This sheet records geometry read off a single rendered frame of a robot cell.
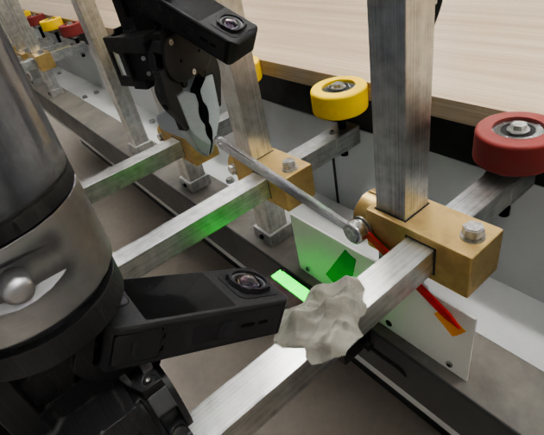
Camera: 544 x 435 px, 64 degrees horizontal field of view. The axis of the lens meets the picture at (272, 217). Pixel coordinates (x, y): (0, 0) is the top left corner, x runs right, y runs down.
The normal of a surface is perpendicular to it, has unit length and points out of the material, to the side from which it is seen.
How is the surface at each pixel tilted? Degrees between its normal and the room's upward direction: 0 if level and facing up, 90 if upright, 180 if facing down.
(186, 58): 90
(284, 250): 0
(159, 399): 39
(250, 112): 90
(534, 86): 0
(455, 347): 90
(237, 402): 0
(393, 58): 90
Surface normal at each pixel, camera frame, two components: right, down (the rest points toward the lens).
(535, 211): -0.76, 0.49
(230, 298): 0.24, -0.93
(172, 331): 0.60, 0.37
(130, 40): -0.50, 0.59
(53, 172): 0.99, -0.11
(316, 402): -0.18, -0.79
